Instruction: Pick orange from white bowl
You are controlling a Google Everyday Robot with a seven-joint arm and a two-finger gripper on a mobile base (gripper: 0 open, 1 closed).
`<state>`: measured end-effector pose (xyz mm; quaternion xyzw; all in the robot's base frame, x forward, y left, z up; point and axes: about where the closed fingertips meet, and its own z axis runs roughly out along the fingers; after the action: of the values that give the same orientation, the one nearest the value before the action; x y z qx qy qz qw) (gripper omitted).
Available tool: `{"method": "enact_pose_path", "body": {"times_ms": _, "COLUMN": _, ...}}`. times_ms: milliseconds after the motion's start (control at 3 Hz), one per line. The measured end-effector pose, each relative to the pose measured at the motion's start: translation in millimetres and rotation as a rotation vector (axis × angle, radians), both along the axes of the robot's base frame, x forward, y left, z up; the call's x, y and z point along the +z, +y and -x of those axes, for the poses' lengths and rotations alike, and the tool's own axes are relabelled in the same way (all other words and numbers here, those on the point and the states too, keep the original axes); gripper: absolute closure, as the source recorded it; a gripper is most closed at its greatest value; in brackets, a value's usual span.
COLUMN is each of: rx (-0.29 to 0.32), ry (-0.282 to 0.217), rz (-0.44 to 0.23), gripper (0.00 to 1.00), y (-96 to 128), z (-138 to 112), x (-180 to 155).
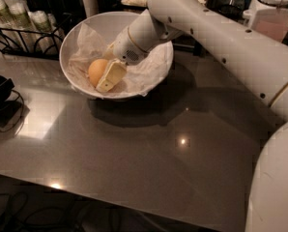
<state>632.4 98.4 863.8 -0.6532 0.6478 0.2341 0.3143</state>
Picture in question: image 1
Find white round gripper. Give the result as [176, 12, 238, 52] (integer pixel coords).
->
[97, 27, 147, 93]

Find orange fruit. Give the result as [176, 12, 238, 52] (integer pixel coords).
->
[88, 59, 108, 87]

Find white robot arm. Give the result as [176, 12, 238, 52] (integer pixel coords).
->
[105, 0, 288, 232]

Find white bowl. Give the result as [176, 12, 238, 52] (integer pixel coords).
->
[59, 11, 175, 101]

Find white paper liner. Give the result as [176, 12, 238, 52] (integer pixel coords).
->
[67, 17, 171, 99]

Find white cylindrical cup stack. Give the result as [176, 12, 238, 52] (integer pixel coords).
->
[78, 0, 100, 18]

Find wrapped paper cup stack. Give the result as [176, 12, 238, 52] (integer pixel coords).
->
[30, 11, 58, 55]
[0, 0, 19, 48]
[10, 3, 38, 53]

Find white appliance with plates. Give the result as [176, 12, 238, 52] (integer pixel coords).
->
[243, 0, 288, 43]

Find black wire cup rack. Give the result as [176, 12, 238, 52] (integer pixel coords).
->
[0, 14, 72, 60]

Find black pan with wire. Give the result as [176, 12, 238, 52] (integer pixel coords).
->
[0, 75, 25, 132]

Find black cable under table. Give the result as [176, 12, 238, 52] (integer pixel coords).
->
[0, 190, 126, 232]

